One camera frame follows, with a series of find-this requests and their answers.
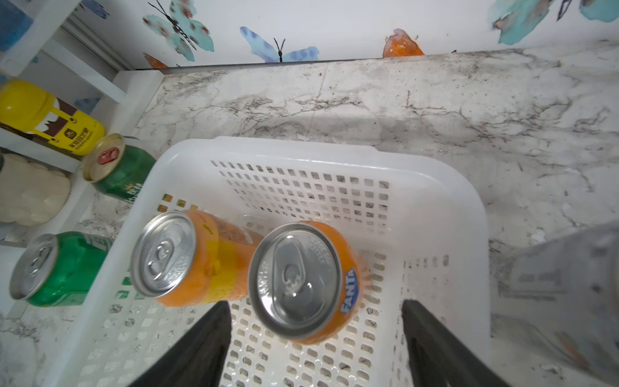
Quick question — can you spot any yellow bottle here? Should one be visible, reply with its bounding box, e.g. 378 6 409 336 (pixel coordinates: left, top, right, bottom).
1 79 106 156

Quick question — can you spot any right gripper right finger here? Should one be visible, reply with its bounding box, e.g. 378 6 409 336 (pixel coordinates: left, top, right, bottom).
401 299 508 386

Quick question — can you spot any orange yellow soda can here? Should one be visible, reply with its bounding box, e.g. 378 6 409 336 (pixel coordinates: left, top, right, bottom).
131 210 263 307

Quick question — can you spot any green soda can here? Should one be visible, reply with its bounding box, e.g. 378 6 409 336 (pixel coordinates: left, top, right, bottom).
9 232 114 307

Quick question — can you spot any green gold-top beer can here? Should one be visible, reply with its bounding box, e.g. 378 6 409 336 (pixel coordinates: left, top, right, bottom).
82 133 156 203

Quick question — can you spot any orange Fanta can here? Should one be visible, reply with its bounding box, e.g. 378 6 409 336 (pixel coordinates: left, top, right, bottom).
248 221 372 345

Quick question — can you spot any white stepped shelf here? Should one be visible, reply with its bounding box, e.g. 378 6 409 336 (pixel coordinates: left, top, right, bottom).
1 1 164 318

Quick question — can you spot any white silver tall can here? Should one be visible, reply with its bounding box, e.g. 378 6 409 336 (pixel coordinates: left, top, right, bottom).
489 221 618 385

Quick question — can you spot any round patterned ceramic jar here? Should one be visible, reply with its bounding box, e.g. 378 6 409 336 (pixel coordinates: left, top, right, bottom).
1 153 71 226

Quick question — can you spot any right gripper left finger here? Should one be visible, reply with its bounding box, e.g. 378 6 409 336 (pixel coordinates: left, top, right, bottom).
132 301 232 386

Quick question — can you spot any white plastic perforated basket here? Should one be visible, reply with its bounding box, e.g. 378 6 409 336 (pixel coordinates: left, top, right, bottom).
45 137 491 386

